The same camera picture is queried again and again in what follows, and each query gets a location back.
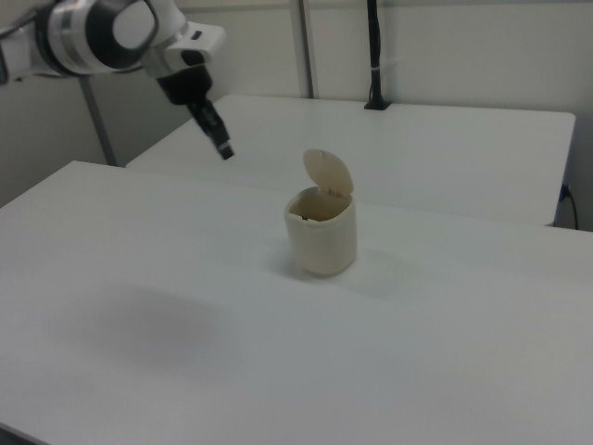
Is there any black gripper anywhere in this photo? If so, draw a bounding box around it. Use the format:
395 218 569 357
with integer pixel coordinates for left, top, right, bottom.
156 64 236 161

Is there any cream trash bin with lid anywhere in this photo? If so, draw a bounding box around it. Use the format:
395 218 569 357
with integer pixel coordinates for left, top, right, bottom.
283 147 359 279

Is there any black pole with clamp base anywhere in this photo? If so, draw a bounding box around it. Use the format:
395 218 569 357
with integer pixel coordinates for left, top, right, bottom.
363 0 393 111

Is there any white rectangular table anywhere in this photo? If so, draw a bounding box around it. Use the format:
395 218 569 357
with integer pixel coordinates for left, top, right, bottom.
125 94 577 228

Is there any grey metal wall post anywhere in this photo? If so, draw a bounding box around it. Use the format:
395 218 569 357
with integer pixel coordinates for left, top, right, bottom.
296 0 322 99
78 76 118 167

